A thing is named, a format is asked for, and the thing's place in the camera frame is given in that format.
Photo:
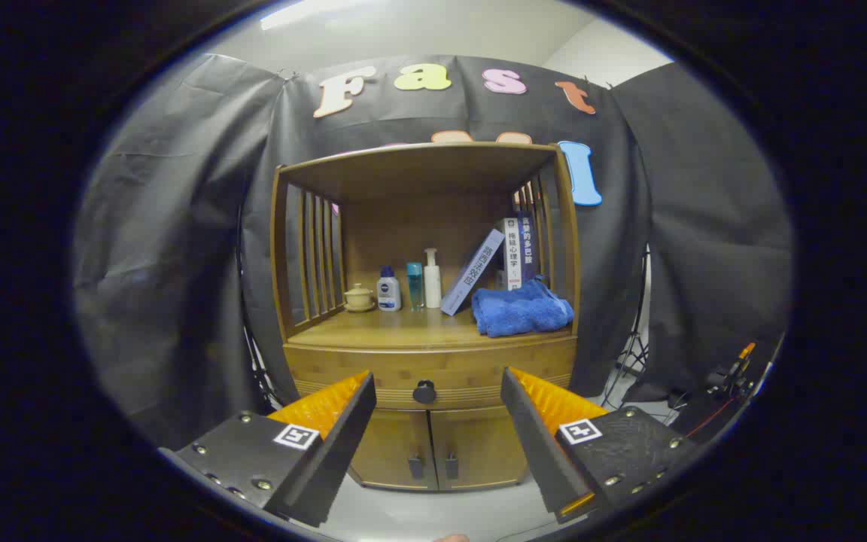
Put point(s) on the wooden cabinet door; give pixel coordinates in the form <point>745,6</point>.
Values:
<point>479,444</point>
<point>396,444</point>

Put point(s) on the black tripod stand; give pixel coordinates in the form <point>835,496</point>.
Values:
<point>633,354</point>

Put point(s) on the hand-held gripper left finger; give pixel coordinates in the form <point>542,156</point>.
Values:
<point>336,459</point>

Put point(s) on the white pump bottle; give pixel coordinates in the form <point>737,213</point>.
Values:
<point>433,286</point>

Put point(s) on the dark blue book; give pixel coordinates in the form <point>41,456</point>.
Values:
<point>527,245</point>

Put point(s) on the white-spined book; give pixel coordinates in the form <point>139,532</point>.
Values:
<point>512,252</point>

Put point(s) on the clear blue bottle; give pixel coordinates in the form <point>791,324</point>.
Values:
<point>415,286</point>

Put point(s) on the wooden drawer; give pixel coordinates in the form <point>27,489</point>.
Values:
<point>463,369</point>

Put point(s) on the wooden countertop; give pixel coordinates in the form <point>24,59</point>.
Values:
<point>411,327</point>

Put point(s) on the pale purple book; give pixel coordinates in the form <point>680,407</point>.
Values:
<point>471,275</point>

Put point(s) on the blue folded towel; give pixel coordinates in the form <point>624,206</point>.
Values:
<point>520,312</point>

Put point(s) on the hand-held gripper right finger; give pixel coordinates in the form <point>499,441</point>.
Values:
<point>535,444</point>

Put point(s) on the black equipment with orange tip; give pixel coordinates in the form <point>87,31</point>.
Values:
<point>734,373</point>

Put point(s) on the beige lidded teacup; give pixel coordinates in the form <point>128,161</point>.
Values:
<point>359,299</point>

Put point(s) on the wooden cabinet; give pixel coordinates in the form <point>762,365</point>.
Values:
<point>403,203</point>

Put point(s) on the white bottle with blue cap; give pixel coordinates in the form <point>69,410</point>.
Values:
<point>389,293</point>

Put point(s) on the black round drawer knob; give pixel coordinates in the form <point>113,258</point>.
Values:
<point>424,392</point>

